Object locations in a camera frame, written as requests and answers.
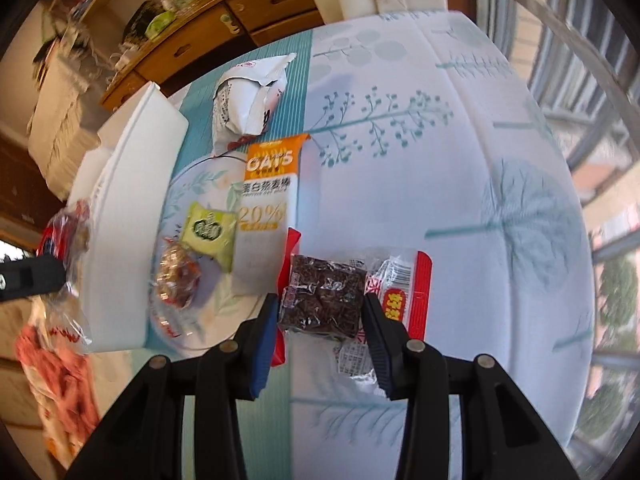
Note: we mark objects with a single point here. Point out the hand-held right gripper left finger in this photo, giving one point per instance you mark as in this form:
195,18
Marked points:
265,345

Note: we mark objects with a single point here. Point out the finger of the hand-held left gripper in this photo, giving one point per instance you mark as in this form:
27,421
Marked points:
35,276

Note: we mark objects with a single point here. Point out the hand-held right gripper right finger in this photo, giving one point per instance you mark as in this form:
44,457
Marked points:
376,342

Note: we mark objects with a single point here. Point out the clear red-print snack packet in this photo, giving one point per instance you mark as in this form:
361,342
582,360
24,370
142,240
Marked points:
70,235

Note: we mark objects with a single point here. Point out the dark brown snack clear packet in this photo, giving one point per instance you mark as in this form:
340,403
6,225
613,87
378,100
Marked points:
322,295

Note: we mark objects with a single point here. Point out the white foam box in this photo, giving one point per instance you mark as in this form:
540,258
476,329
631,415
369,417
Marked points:
125,200

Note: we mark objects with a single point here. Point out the clear glass plate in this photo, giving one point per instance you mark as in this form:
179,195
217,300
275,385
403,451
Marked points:
212,322

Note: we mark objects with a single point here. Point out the dark wooden furniture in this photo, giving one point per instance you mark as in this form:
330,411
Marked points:
17,185

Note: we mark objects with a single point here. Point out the pink patterned cloth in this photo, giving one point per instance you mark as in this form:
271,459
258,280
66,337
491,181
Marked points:
57,385

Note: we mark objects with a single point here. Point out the amber wrapped candy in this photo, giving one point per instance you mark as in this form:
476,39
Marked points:
175,275

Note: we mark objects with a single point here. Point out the small green snack packet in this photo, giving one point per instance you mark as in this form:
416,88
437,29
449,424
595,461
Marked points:
210,230

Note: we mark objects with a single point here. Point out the orange and white bar packet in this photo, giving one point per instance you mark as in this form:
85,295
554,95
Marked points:
267,200

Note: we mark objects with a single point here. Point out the stack of white boxes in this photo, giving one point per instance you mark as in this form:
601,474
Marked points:
55,105

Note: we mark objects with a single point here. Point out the white and red snack packet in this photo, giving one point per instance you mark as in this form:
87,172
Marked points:
240,105

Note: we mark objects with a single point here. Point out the leaf print tablecloth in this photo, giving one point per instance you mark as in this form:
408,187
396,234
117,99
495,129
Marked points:
500,135

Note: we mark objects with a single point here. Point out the black bag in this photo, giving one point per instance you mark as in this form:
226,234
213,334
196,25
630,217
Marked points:
137,22

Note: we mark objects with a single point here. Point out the wooden cabinet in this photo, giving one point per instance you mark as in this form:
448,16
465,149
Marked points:
200,42

